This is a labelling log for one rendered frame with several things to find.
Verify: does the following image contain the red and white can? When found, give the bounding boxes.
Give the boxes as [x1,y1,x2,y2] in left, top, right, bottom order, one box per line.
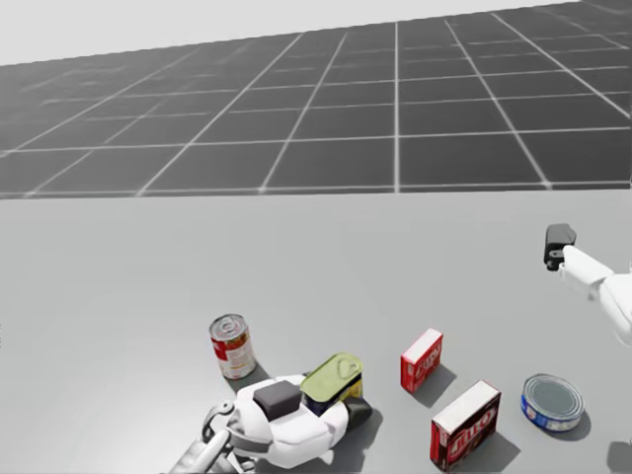
[208,313,258,380]

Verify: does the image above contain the blue flat can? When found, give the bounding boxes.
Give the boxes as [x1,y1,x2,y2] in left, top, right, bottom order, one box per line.
[520,373,586,433]

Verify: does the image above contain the green and blue rectangular can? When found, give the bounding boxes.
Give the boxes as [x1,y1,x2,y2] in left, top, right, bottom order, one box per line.
[299,351,365,417]

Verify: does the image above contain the large dark red carton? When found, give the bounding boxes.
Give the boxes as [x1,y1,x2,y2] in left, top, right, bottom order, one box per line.
[430,379,503,473]

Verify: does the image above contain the small red carton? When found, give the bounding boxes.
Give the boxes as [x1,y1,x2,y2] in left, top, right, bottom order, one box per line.
[400,328,444,394]

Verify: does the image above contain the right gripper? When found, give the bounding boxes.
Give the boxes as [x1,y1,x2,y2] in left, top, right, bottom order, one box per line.
[543,223,632,347]

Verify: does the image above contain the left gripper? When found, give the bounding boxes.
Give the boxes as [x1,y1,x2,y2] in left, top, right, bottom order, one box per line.
[230,374,373,469]

